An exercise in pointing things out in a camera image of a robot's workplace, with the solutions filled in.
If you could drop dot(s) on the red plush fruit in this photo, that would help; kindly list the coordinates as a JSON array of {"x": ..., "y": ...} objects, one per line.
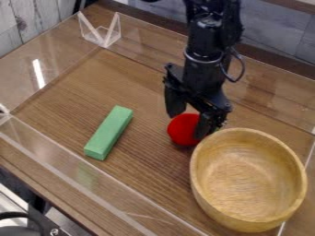
[{"x": 181, "y": 129}]

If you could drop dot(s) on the wooden bowl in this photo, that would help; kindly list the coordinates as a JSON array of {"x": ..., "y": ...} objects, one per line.
[{"x": 249, "y": 179}]

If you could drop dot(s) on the black clamp bracket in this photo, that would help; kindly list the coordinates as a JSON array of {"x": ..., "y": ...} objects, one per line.
[{"x": 43, "y": 224}]

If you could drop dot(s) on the clear acrylic corner bracket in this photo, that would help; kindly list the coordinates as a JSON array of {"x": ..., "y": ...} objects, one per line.
[{"x": 102, "y": 36}]

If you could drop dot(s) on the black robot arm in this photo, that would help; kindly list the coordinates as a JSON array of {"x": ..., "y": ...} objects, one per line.
[{"x": 216, "y": 29}]

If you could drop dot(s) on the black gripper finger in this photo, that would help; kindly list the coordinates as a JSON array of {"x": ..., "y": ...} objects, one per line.
[
  {"x": 176, "y": 102},
  {"x": 210, "y": 122}
]

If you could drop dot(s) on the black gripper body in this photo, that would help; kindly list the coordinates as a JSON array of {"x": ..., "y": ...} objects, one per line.
[{"x": 200, "y": 79}]

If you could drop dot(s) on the green rectangular block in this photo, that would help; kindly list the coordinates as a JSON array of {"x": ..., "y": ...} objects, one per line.
[{"x": 109, "y": 132}]

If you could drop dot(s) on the clear acrylic enclosure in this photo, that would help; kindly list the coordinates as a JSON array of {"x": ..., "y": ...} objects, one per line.
[{"x": 62, "y": 83}]

